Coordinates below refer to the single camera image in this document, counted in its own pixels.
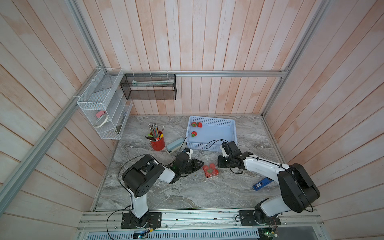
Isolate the pink sticky note pad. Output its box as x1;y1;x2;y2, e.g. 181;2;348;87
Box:
95;111;106;119

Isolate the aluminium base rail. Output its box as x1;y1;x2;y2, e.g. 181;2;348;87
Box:
76;209;325;233

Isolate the black mesh wall basket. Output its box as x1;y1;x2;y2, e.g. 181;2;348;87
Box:
120;74;177;101

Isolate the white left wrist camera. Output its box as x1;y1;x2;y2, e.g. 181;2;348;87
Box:
184;148;193;160

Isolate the white tape roll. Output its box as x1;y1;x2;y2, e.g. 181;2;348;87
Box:
94;114;109;129

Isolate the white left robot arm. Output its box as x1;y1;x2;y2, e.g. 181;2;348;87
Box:
122;152;205;221

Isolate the white wire mesh shelf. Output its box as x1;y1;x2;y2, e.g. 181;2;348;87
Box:
77;68;133;140

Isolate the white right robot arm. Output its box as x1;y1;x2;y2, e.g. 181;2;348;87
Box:
218;141;321;225

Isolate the light blue perforated plastic basket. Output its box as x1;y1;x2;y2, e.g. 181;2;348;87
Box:
186;116;238;152

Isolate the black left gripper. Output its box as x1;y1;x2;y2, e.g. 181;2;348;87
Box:
179;158;205;175

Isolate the blue small card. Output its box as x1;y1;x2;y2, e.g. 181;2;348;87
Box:
253;177;273;191

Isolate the red metal pencil bucket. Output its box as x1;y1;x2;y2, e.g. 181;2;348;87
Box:
151;131;166;151

